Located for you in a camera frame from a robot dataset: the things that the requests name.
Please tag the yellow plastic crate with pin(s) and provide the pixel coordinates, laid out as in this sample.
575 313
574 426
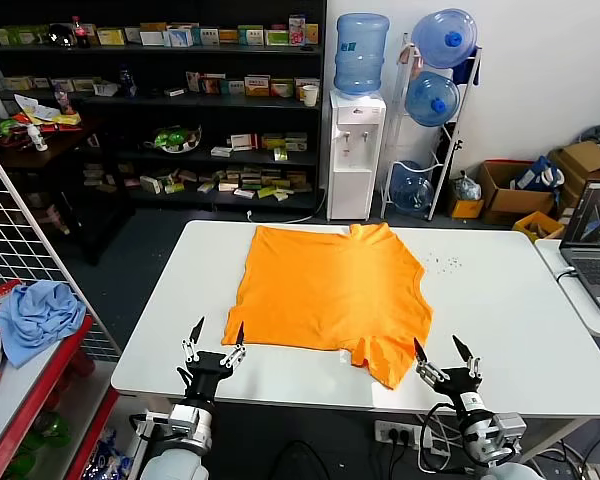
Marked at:
537 225

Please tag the white blue medicine box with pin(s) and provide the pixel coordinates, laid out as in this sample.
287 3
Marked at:
180 37

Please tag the white work table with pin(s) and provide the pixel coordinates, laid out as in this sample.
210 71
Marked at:
480 325

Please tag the orange t-shirt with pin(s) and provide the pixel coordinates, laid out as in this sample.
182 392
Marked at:
330 290

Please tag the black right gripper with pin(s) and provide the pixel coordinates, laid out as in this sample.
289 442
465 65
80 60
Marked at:
460 382

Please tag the red white medicine box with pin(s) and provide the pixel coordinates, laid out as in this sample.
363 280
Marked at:
243 142

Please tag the red framed white cart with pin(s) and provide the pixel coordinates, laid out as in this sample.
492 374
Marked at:
15 395

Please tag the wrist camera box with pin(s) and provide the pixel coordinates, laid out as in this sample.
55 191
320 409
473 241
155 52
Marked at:
511 429
185 419

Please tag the small yellow box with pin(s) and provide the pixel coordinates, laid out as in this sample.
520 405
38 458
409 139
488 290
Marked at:
467 209

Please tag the red white snack package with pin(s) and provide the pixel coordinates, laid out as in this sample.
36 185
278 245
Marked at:
0 295

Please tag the purple bottle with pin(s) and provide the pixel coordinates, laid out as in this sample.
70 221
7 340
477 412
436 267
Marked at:
63 100

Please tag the blue water jug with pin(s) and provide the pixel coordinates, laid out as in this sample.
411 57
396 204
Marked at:
430 100
442 37
360 55
412 192

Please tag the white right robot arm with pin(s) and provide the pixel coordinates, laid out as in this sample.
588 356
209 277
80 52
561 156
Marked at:
485 442

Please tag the white side table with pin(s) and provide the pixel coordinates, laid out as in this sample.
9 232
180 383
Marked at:
547 255

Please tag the white plastic bottle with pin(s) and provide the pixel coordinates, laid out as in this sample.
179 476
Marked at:
38 140

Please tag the orange medicine box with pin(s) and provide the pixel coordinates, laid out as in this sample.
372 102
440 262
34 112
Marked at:
257 86

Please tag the light blue crumpled cloth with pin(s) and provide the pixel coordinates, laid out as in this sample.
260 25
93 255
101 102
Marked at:
40 320

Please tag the white metal jug rack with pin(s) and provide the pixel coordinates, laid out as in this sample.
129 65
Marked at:
436 195

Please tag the cola bottle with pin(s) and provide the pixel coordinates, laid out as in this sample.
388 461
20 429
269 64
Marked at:
81 35

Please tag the white power strip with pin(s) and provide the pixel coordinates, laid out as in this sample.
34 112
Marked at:
397 432

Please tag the black shiny helmet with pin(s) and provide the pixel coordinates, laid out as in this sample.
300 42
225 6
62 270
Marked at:
61 36

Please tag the blue white bag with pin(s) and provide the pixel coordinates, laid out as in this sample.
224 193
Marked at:
537 175

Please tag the black shelf unit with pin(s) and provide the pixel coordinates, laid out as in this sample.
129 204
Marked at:
280 117

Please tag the yellow white papers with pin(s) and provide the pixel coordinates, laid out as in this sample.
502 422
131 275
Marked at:
40 112

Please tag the white paper cup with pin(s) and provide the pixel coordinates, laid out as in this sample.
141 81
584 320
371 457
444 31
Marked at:
309 96

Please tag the white water dispenser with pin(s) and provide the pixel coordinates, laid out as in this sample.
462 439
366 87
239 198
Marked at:
350 190

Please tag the red package pile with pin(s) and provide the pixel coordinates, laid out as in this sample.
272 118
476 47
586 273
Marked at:
11 132

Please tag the grey laptop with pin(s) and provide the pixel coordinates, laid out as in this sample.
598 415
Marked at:
595 270

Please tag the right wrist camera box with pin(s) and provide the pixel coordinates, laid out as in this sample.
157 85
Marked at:
511 429

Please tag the dark blue bottle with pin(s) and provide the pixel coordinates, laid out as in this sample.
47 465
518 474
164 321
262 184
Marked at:
128 82

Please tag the clear plastic bag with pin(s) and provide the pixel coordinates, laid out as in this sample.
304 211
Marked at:
467 187

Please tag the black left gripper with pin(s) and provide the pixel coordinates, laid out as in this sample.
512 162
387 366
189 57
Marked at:
205 372

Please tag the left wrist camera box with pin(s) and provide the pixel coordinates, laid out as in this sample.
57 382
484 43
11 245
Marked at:
185 419

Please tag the black hanging object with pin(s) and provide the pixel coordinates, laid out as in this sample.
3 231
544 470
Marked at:
452 150

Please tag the dark blue hanging cloth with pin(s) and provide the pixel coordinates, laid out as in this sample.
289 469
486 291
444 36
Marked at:
464 67

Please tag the large cardboard box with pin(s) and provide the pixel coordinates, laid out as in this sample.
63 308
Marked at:
585 155

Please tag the pink medicine box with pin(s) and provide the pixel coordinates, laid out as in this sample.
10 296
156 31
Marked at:
296 31

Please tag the black rounded base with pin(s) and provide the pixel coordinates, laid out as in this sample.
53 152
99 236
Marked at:
297 462

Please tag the open cardboard box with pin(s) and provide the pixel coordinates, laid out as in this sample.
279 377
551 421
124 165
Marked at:
510 200

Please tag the green plastic bottle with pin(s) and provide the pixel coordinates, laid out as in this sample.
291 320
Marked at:
52 432

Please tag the yellow white medicine box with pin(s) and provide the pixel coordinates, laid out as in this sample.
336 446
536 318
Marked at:
111 36

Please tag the scattered small crumbs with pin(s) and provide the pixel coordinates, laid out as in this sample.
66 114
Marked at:
447 262

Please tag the dark wooden table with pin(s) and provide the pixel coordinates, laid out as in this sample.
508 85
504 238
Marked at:
65 147

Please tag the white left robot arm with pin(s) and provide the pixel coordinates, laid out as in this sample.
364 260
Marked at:
175 462

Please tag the green white bowl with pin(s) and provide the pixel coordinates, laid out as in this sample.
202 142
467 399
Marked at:
172 140

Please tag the blue printed plastic bag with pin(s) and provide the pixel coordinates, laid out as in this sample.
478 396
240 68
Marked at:
105 457

